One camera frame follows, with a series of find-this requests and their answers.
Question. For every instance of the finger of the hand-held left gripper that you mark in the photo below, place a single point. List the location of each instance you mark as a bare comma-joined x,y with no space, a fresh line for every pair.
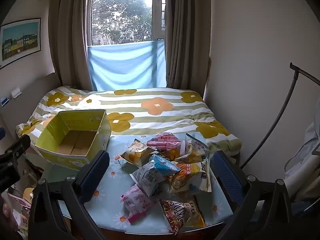
15,148
2,133

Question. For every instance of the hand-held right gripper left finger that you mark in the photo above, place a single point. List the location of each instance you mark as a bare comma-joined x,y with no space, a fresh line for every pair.
93,176

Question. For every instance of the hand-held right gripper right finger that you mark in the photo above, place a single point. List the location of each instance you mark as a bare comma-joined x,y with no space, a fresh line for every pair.
227,177

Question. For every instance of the yellow green cardboard box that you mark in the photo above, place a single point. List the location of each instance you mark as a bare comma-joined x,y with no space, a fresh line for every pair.
75,145

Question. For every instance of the orange white snack bag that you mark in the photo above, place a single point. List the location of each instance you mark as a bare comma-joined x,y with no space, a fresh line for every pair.
191,178

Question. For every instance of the silver yellow snack packet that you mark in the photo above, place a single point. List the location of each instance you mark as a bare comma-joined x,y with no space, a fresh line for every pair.
196,150

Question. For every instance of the yellow white chip bag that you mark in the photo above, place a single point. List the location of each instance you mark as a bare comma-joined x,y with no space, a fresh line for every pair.
136,153

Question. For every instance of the pale pink snack packet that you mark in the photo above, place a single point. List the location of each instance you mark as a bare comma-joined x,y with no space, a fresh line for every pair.
136,200

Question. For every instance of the blue white snack packet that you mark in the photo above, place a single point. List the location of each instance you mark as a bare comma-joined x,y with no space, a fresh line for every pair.
152,175

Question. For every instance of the brown yellow chip bag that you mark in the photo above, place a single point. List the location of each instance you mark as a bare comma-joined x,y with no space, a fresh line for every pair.
180,215

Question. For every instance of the orange dark snack packet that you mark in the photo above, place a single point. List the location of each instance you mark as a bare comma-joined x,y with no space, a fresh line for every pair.
169,154

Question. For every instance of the blue daisy tablecloth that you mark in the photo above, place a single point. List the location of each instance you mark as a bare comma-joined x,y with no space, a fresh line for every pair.
110,180

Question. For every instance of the bag of packets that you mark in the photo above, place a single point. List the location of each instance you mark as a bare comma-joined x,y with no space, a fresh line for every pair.
21,217

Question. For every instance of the beige headboard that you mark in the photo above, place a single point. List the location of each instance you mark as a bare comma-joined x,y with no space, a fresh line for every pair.
32,92

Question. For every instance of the white garment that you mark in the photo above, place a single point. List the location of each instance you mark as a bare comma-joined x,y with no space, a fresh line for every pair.
305,160

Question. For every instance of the striped floral blanket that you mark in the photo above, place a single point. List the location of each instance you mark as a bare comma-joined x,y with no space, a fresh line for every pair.
160,115

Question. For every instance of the light blue cloth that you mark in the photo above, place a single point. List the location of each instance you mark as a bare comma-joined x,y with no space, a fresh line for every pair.
125,65

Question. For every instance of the brown curtain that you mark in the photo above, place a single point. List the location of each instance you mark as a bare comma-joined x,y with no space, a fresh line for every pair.
67,35
187,35

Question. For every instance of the window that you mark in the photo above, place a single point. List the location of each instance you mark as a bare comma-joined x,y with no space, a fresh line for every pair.
122,12

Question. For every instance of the blue wall switch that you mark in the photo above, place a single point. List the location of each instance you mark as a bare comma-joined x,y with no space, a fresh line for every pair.
4,101

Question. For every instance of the white wall switch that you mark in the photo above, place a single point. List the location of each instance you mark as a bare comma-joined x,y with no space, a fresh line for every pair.
15,92

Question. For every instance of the framed wall picture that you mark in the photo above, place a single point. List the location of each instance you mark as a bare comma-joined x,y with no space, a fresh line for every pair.
21,42

